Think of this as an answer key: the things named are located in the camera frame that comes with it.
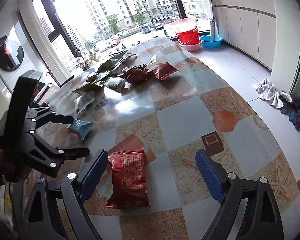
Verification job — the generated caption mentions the light blue snack packet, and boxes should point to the light blue snack packet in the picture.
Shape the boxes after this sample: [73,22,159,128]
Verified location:
[69,118,94,141]

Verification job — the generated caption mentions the red foil snack packet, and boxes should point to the red foil snack packet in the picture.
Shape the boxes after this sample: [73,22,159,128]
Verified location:
[106,148,150,210]

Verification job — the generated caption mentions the pile of green snack packets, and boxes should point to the pile of green snack packets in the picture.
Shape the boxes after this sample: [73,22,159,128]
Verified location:
[72,50,137,94]

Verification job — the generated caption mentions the white washing machine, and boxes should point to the white washing machine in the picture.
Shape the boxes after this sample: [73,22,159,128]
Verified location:
[0,21,40,92]

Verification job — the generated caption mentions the dark red snack packets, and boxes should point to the dark red snack packets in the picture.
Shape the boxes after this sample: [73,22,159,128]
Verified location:
[118,62,179,85]

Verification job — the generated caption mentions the white cloth on floor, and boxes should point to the white cloth on floor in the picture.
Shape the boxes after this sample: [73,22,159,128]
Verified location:
[251,78,293,109]

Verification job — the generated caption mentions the blue basin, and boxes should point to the blue basin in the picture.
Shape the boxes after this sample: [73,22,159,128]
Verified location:
[199,35,223,49]

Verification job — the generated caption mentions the red bucket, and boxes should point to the red bucket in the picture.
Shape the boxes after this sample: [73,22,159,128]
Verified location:
[176,27,199,46]

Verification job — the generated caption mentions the white cabinet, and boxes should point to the white cabinet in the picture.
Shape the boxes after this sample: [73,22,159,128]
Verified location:
[213,0,276,70]

